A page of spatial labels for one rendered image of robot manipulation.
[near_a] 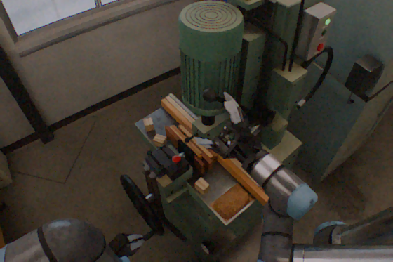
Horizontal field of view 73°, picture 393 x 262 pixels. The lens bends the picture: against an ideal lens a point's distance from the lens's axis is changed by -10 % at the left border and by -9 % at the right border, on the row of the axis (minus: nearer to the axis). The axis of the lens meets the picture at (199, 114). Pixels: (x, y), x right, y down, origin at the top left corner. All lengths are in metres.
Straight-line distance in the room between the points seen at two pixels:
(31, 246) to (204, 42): 0.60
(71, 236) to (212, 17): 0.62
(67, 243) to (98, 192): 1.56
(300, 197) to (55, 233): 0.52
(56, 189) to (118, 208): 0.51
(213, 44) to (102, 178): 1.71
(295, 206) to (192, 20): 0.51
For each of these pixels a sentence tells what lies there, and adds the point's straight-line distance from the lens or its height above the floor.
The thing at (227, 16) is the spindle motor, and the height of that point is 1.51.
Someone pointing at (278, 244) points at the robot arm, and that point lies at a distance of 0.71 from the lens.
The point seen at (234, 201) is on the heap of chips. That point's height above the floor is 0.94.
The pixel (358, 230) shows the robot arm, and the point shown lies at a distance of 0.89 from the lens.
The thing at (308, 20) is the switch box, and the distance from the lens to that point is 0.94.
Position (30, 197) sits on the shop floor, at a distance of 2.43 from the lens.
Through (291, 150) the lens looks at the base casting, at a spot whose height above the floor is 0.80.
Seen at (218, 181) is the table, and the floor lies 0.90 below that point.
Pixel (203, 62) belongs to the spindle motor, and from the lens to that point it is 0.78.
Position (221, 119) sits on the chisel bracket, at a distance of 1.09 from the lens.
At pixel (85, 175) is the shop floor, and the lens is 2.34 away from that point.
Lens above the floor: 1.90
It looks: 49 degrees down
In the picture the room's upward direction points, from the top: straight up
